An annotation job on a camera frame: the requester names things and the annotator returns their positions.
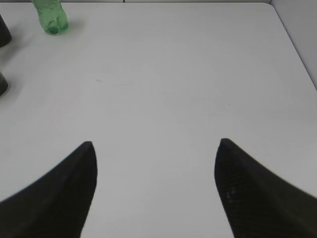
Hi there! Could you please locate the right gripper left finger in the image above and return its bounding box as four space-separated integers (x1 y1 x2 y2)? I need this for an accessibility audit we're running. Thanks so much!
0 141 98 238

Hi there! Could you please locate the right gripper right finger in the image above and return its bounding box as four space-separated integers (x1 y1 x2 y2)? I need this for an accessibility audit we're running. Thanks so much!
214 138 317 238

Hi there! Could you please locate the green plastic soda bottle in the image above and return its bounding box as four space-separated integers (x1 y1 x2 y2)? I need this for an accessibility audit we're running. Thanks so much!
32 0 68 35

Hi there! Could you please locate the dark red wine bottle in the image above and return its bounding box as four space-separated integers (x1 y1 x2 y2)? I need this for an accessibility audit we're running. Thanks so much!
0 15 12 47

